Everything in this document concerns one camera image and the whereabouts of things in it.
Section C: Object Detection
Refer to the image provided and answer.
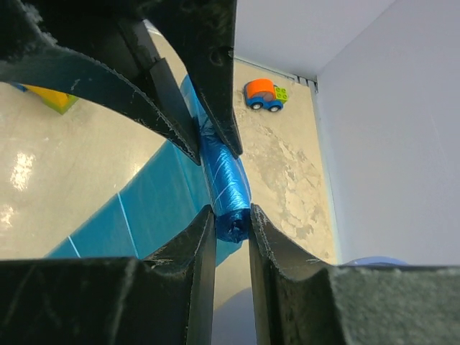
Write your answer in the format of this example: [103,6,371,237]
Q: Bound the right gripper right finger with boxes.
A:
[249,205,459,344]

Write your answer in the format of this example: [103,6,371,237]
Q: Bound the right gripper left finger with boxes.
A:
[1,206,216,344]

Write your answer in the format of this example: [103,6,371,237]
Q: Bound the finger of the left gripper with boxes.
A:
[139,0,243,158]
[1,1,200,162]

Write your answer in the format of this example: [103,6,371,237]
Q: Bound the blue trash bag roll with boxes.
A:
[48,77,251,265]

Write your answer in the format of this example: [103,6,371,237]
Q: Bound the blue plastic trash bin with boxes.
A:
[211,249,429,344]

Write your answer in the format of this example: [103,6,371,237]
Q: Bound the yellow blue toy block pile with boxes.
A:
[9,83,78,115]

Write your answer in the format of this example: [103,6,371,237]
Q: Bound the orange blue toy car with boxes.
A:
[243,78,289,113]

